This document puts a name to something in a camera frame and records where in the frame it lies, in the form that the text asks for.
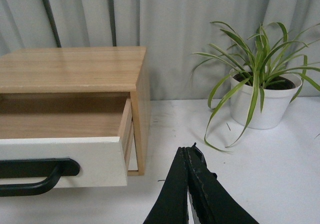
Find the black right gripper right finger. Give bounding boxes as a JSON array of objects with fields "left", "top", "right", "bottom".
[{"left": 184, "top": 144, "right": 254, "bottom": 223}]

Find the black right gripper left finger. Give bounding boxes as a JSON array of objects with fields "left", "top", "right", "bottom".
[{"left": 144, "top": 147, "right": 189, "bottom": 223}]

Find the white drawer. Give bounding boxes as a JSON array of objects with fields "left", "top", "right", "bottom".
[{"left": 0, "top": 95, "right": 133, "bottom": 188}]

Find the black drawer handle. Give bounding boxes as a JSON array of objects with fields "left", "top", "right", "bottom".
[{"left": 0, "top": 158, "right": 81, "bottom": 197}]

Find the wooden drawer cabinet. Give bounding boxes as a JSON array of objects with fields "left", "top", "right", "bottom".
[{"left": 0, "top": 47, "right": 151, "bottom": 175}]

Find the white plant pot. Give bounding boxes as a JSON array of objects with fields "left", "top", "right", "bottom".
[{"left": 230, "top": 74, "right": 302, "bottom": 129}]

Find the right spider plant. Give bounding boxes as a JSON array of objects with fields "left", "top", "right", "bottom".
[{"left": 189, "top": 21, "right": 320, "bottom": 153}]

